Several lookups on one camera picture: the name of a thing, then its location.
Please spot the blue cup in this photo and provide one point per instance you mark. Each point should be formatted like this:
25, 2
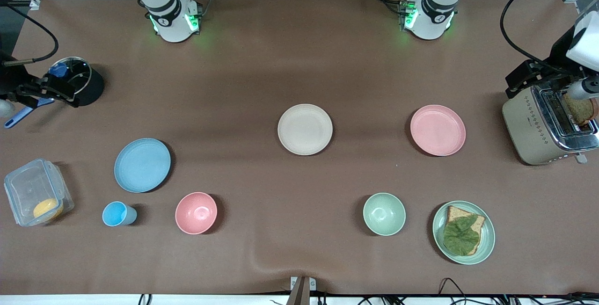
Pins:
117, 214

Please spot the green bowl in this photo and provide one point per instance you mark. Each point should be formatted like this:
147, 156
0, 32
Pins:
384, 214

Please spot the blue plate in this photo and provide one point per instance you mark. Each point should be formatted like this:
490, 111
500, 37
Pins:
142, 165

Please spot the beige metal toaster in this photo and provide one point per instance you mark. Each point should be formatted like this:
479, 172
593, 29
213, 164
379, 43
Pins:
526, 132

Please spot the green plate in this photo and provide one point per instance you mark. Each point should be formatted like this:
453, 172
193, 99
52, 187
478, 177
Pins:
486, 239

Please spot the clear plastic food container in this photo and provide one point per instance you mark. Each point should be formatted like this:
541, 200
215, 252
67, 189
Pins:
25, 188

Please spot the metal table bracket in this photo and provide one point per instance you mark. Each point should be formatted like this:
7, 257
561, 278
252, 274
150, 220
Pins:
303, 291

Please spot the pink plate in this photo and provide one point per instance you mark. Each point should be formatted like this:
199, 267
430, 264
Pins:
438, 130

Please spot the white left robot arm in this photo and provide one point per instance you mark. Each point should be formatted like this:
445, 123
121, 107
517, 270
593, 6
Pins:
433, 19

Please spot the glass lid blue knob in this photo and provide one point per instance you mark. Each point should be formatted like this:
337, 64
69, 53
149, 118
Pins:
76, 68

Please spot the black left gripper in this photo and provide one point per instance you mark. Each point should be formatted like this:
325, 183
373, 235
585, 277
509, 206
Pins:
558, 55

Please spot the toast slice in toaster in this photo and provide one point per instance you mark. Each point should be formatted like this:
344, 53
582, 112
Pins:
580, 111

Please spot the yellow round food piece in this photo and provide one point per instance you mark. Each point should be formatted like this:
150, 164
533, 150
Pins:
47, 209

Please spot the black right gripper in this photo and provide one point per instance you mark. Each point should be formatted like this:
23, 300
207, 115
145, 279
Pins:
10, 82

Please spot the pink bowl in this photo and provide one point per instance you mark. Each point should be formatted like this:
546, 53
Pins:
196, 213

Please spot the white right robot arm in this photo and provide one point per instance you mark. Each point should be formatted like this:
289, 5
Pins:
171, 24

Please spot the beige plate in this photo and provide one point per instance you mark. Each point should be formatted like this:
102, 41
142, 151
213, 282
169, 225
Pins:
305, 129

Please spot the brown table cover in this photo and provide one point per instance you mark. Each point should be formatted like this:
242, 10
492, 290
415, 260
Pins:
299, 61

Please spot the green lettuce leaf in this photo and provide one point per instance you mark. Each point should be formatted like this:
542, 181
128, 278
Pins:
461, 237

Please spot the brown bread slice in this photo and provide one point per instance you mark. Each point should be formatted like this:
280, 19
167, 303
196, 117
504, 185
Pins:
456, 212

